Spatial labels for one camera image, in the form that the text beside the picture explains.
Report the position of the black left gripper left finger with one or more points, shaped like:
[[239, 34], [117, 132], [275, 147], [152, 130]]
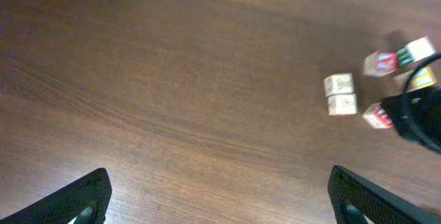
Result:
[[82, 201]]

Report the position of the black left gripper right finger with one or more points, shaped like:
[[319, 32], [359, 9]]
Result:
[[358, 200]]

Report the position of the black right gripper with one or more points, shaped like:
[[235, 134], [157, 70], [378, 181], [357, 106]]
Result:
[[416, 116]]

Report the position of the wooden block red letter Y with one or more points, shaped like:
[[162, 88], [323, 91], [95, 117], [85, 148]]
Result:
[[376, 117]]

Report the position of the wooden block yellow face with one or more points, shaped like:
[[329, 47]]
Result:
[[423, 78]]

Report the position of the wooden block red letter A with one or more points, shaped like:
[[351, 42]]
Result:
[[380, 64]]

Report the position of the wooden block green side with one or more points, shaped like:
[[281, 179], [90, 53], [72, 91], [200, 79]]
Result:
[[415, 51]]

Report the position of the wooden block red bottom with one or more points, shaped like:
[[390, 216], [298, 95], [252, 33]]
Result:
[[342, 104]]

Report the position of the plain wooden block upper left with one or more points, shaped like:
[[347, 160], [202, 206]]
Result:
[[338, 84]]

